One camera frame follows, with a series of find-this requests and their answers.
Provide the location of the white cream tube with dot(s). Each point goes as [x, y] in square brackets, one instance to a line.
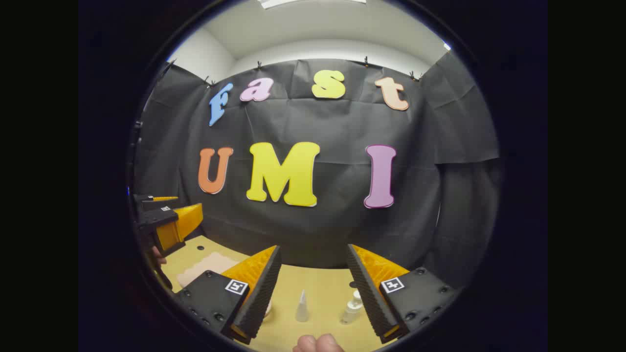
[268, 309]

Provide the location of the beige suitcase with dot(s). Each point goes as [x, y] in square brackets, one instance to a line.
[205, 266]

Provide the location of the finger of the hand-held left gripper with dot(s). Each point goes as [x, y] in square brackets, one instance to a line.
[146, 201]
[159, 220]

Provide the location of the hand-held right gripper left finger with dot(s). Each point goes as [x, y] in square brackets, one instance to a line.
[261, 298]

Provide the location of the clear pump bottle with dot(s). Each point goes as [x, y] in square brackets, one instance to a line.
[352, 310]

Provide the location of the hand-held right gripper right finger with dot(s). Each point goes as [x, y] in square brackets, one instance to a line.
[371, 298]

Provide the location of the ceiling light panel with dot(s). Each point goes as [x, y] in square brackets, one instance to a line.
[313, 2]

